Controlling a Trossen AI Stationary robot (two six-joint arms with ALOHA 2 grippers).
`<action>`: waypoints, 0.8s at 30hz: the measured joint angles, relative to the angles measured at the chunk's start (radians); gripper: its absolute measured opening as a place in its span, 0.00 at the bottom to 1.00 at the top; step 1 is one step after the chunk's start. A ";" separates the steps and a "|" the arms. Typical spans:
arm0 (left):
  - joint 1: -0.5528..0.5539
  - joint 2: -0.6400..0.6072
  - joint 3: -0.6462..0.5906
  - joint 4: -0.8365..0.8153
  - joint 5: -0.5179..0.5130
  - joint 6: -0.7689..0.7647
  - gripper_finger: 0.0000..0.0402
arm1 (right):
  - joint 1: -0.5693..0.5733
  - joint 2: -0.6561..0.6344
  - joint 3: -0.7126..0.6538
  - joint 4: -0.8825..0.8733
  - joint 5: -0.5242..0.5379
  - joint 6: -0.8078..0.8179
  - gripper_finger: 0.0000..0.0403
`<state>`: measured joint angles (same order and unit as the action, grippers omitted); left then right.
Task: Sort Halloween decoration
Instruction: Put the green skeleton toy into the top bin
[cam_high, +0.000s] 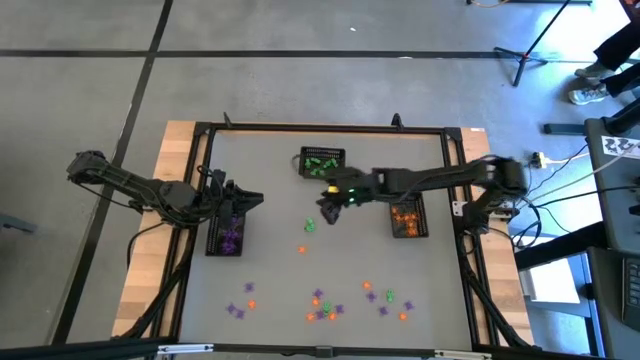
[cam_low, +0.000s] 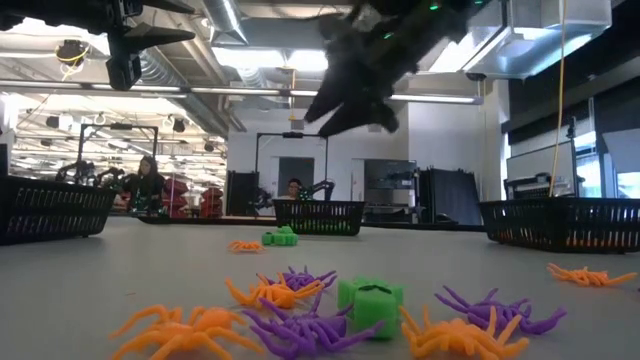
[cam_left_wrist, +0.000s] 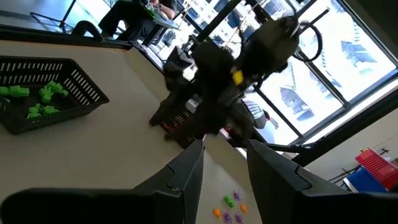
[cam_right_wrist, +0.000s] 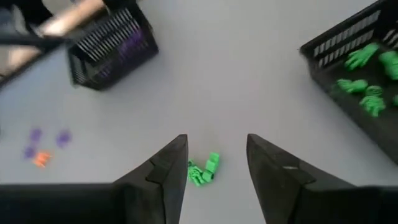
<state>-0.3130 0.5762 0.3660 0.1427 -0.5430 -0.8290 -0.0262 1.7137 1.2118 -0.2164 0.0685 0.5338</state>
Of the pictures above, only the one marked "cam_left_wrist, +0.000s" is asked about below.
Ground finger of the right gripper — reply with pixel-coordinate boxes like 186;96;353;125
182;99;203;138
201;104;224;141

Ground black window frame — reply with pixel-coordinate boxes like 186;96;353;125
149;0;398;166

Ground black tripod stand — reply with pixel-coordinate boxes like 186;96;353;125
29;0;77;34

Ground red plastic crate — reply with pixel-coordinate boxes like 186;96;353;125
354;147;398;192

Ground person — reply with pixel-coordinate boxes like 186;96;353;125
98;0;178;41

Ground black plastic slotted basket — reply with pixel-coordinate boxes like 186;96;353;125
149;91;205;149
0;55;110;136

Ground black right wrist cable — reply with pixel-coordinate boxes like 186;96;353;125
291;19;324;62

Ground grey laptop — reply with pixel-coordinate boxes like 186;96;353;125
144;2;180;30

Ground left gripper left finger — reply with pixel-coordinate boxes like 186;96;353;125
133;139;205;224

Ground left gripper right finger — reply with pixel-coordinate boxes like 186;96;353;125
247;139;349;224

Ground small yellow label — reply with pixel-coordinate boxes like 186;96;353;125
232;70;245;86

